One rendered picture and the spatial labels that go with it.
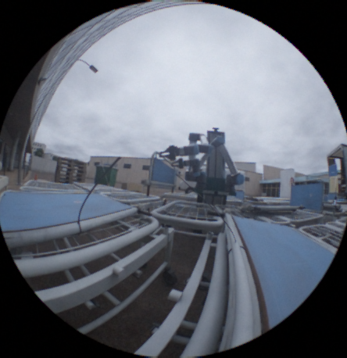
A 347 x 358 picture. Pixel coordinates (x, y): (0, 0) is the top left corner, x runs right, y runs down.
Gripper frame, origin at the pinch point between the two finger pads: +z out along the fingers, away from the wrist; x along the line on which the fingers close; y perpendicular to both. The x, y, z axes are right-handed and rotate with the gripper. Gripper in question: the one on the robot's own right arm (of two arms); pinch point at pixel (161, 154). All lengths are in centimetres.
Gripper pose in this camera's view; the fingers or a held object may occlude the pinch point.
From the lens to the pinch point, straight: 99.3
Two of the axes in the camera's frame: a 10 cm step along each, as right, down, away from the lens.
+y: 2.5, 0.9, 9.6
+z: -9.7, 0.9, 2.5
